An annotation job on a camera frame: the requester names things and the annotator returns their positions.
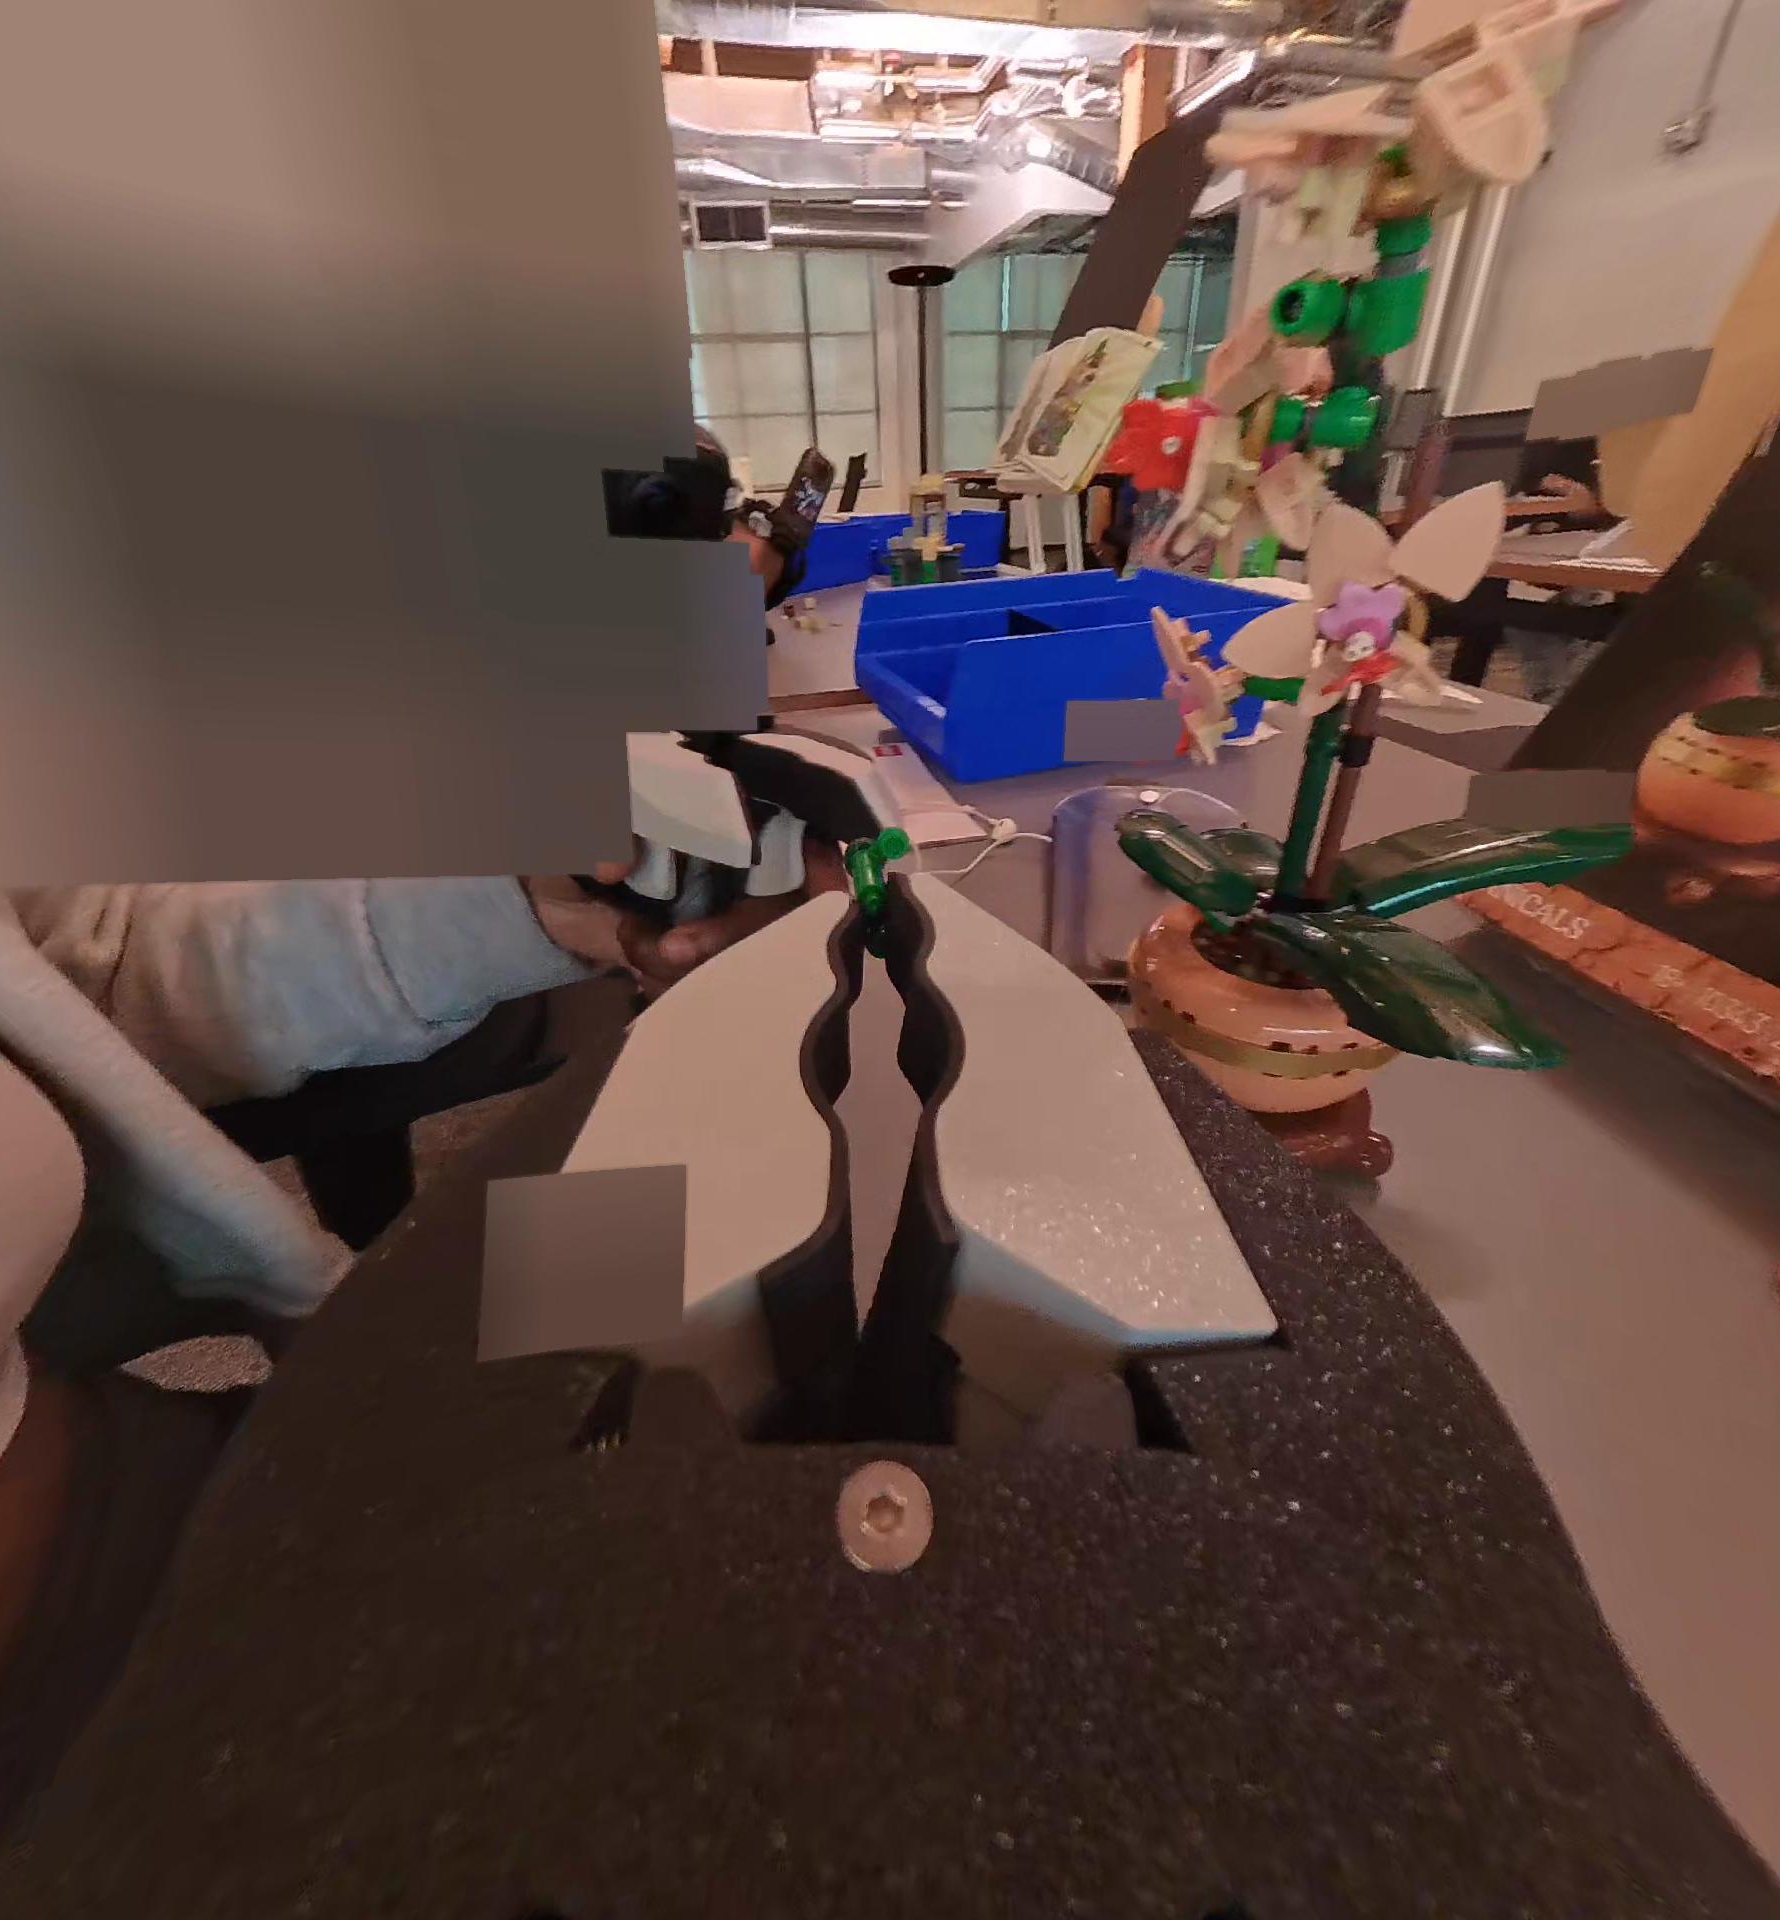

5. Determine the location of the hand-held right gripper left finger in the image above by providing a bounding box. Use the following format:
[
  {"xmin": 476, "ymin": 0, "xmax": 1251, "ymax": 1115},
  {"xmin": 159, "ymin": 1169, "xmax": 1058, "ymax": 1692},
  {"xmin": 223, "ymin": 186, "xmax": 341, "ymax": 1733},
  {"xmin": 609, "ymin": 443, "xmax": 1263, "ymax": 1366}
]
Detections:
[{"xmin": 561, "ymin": 895, "xmax": 852, "ymax": 1325}]

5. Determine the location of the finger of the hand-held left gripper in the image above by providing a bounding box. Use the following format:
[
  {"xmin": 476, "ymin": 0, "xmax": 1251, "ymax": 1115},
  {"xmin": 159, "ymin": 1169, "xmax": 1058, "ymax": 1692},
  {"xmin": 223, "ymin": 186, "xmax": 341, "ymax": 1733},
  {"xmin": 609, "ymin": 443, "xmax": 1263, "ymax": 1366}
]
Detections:
[
  {"xmin": 741, "ymin": 732, "xmax": 874, "ymax": 902},
  {"xmin": 626, "ymin": 732, "xmax": 758, "ymax": 902}
]

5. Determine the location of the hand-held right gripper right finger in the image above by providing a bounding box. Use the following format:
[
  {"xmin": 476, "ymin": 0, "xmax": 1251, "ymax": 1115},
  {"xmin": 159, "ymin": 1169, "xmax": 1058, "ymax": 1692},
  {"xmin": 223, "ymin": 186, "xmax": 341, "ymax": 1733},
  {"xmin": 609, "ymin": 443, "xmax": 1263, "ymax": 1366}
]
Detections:
[{"xmin": 891, "ymin": 871, "xmax": 1280, "ymax": 1351}]

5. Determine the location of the green brick stem piece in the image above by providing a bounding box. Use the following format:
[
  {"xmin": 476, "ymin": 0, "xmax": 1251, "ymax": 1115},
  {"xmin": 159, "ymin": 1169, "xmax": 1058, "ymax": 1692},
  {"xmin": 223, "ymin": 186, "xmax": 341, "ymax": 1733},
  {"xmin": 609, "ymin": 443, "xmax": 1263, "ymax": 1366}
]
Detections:
[{"xmin": 842, "ymin": 827, "xmax": 914, "ymax": 954}]

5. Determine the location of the toy brick orchid plant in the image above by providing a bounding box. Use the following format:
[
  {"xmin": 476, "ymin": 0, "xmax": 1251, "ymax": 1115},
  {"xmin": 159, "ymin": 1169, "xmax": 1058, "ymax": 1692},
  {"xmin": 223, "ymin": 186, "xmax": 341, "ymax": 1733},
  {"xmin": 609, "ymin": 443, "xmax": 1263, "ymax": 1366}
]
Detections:
[{"xmin": 1112, "ymin": 0, "xmax": 1642, "ymax": 1194}]

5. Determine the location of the grey desk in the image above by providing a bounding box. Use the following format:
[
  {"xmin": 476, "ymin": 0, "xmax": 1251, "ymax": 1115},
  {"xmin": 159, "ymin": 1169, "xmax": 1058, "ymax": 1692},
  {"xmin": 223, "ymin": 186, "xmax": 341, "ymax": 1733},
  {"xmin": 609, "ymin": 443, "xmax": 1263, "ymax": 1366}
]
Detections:
[{"xmin": 762, "ymin": 673, "xmax": 1780, "ymax": 1920}]

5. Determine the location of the person's left hand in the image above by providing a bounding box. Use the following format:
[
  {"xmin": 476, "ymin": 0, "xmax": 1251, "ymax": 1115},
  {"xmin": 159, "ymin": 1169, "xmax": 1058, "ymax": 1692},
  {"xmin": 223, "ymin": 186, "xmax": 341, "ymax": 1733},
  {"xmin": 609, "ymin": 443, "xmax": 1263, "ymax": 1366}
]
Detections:
[{"xmin": 591, "ymin": 862, "xmax": 799, "ymax": 999}]

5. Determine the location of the printed paper bag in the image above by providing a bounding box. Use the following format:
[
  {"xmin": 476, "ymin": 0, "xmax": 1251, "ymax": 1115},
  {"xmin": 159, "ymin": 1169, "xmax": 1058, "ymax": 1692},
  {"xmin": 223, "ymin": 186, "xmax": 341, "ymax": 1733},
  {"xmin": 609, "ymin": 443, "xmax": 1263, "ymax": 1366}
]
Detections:
[{"xmin": 862, "ymin": 734, "xmax": 991, "ymax": 860}]

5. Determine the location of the large blue plastic bin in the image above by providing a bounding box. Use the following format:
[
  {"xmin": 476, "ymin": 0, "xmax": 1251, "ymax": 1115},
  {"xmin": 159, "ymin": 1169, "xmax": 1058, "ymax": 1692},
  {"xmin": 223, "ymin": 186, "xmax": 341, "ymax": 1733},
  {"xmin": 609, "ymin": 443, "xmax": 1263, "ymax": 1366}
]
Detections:
[{"xmin": 852, "ymin": 565, "xmax": 1305, "ymax": 785}]

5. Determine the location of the small blue plastic bin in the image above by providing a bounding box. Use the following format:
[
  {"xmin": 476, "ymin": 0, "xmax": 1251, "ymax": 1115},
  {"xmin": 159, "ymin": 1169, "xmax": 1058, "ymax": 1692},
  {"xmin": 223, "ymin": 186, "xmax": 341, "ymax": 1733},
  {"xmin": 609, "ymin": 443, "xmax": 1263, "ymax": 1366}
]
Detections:
[{"xmin": 793, "ymin": 506, "xmax": 1012, "ymax": 597}]

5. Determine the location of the clear plastic tray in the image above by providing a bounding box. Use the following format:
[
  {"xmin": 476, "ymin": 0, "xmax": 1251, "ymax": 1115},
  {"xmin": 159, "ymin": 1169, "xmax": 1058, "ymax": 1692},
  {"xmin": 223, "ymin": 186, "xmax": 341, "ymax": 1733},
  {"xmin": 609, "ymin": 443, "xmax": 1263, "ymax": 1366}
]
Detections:
[{"xmin": 1049, "ymin": 785, "xmax": 1257, "ymax": 984}]

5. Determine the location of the small brick building model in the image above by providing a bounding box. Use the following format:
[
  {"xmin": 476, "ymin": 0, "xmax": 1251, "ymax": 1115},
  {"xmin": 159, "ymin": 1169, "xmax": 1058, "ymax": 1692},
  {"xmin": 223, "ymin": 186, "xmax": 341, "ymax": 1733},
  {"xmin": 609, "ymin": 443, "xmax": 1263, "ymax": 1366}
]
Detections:
[{"xmin": 874, "ymin": 476, "xmax": 968, "ymax": 589}]

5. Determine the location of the black floor lamp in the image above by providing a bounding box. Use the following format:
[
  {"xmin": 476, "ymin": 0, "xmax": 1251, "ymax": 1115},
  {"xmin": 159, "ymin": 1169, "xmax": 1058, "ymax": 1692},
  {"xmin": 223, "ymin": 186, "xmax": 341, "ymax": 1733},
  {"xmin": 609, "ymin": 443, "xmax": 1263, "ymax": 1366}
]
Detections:
[{"xmin": 887, "ymin": 262, "xmax": 958, "ymax": 482}]

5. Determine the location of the open instruction booklet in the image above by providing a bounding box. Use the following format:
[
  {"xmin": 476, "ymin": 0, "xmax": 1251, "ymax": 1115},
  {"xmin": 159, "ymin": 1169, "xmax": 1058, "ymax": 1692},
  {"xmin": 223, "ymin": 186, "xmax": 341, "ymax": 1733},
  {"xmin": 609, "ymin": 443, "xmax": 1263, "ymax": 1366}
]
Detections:
[{"xmin": 999, "ymin": 325, "xmax": 1166, "ymax": 497}]

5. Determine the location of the black slanted board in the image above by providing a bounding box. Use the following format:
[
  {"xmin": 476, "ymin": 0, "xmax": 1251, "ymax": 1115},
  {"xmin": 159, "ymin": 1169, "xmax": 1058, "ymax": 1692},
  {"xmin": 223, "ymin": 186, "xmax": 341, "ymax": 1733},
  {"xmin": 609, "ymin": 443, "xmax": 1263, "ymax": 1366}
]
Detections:
[{"xmin": 1052, "ymin": 103, "xmax": 1252, "ymax": 362}]

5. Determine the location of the black orchid picture box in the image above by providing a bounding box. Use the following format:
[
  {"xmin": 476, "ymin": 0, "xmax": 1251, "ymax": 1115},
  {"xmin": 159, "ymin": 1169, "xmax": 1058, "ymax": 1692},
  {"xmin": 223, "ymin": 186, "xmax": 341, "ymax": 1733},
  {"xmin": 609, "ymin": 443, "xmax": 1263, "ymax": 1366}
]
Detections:
[{"xmin": 1460, "ymin": 292, "xmax": 1780, "ymax": 1158}]

